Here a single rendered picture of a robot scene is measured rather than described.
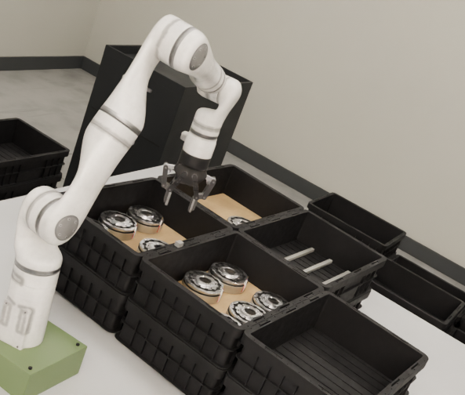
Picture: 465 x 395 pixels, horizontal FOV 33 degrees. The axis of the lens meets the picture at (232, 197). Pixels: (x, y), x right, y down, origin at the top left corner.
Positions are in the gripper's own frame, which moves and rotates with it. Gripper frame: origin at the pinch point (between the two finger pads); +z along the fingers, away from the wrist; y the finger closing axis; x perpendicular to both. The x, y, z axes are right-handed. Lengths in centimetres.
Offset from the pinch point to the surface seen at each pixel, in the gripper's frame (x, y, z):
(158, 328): -30.7, 1.4, 17.9
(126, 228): 2.8, -10.4, 12.4
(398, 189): 278, 162, 66
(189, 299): -33.5, 5.1, 7.1
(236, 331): -41.4, 15.5, 6.8
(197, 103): 152, 11, 17
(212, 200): 47, 15, 16
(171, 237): 12.3, 2.5, 15.8
